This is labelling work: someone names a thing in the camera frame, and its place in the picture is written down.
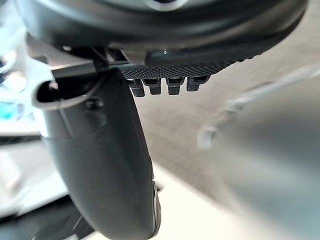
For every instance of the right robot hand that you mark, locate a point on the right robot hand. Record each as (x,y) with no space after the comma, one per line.
(105,155)

